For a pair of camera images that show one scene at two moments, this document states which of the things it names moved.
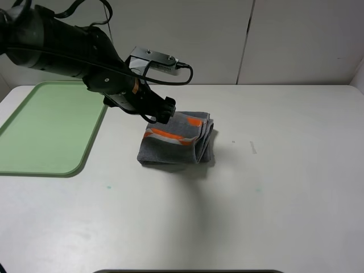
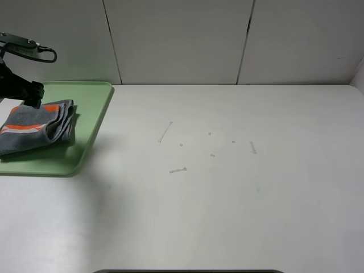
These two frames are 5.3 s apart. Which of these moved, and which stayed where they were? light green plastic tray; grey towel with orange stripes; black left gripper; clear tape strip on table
Moved: black left gripper; grey towel with orange stripes
Stayed: light green plastic tray; clear tape strip on table
